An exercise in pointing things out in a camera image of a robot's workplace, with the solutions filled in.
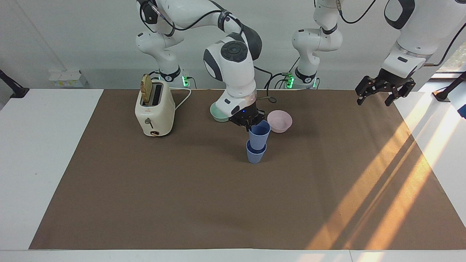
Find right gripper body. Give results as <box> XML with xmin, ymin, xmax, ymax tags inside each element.
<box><xmin>229</xmin><ymin>106</ymin><xmax>265</xmax><ymax>126</ymax></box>

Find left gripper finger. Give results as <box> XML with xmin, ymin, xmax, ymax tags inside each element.
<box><xmin>385</xmin><ymin>78</ymin><xmax>416</xmax><ymax>107</ymax></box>
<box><xmin>355</xmin><ymin>75</ymin><xmax>381</xmax><ymax>106</ymax></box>

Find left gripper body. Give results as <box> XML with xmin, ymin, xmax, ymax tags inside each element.
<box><xmin>376</xmin><ymin>68</ymin><xmax>405</xmax><ymax>91</ymax></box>

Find blue plastic cup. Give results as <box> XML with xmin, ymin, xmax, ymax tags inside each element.
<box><xmin>249</xmin><ymin>120</ymin><xmax>271</xmax><ymax>151</ymax></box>
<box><xmin>246</xmin><ymin>140</ymin><xmax>267</xmax><ymax>164</ymax></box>

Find pink plastic bowl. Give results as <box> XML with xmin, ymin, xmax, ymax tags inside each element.
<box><xmin>267</xmin><ymin>110</ymin><xmax>293</xmax><ymax>134</ymax></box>

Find green plastic bowl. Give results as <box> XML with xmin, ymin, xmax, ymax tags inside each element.
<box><xmin>210</xmin><ymin>102</ymin><xmax>230</xmax><ymax>123</ymax></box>

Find black stand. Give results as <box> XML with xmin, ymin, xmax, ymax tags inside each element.
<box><xmin>0</xmin><ymin>69</ymin><xmax>30</xmax><ymax>99</ymax></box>
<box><xmin>432</xmin><ymin>71</ymin><xmax>466</xmax><ymax>102</ymax></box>

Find cream toaster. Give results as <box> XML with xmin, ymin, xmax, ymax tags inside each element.
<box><xmin>135</xmin><ymin>79</ymin><xmax>176</xmax><ymax>138</ymax></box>

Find toast slice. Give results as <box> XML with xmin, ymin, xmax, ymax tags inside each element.
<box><xmin>141</xmin><ymin>74</ymin><xmax>153</xmax><ymax>106</ymax></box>

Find tissue box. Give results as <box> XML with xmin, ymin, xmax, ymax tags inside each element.
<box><xmin>49</xmin><ymin>70</ymin><xmax>88</xmax><ymax>88</ymax></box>

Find black cable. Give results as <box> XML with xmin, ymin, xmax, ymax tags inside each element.
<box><xmin>274</xmin><ymin>56</ymin><xmax>301</xmax><ymax>90</ymax></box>
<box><xmin>424</xmin><ymin>22</ymin><xmax>466</xmax><ymax>67</ymax></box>
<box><xmin>253</xmin><ymin>65</ymin><xmax>278</xmax><ymax>104</ymax></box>
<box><xmin>336</xmin><ymin>0</ymin><xmax>378</xmax><ymax>25</ymax></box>
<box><xmin>140</xmin><ymin>0</ymin><xmax>244</xmax><ymax>37</ymax></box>

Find white toaster cable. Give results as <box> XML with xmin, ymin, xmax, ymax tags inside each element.
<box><xmin>174</xmin><ymin>87</ymin><xmax>192</xmax><ymax>112</ymax></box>

